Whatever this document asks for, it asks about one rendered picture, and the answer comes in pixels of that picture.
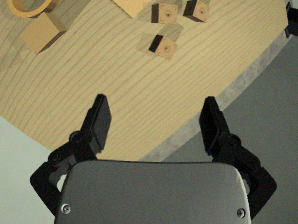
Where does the light tan square board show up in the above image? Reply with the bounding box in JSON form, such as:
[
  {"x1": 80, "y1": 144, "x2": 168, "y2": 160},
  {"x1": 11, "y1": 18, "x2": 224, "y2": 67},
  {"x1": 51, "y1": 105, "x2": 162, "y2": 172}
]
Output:
[{"x1": 111, "y1": 0, "x2": 152, "y2": 19}]

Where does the brown cardboard carton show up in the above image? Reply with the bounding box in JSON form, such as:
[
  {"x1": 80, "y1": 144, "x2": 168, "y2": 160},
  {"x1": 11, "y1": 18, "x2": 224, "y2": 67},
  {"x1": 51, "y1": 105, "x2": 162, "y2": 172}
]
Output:
[
  {"x1": 151, "y1": 3, "x2": 178, "y2": 24},
  {"x1": 148, "y1": 34, "x2": 179, "y2": 61},
  {"x1": 183, "y1": 0, "x2": 211, "y2": 23}
]

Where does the brown rectangular block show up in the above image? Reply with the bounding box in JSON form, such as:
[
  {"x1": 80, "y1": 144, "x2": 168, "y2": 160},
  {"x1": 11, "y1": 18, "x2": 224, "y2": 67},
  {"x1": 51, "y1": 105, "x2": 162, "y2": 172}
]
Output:
[{"x1": 20, "y1": 12, "x2": 68, "y2": 55}]

